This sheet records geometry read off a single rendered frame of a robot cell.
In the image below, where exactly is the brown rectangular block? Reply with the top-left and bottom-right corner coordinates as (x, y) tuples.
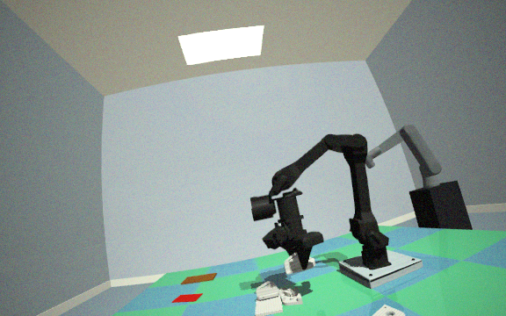
(181, 273), (217, 284)

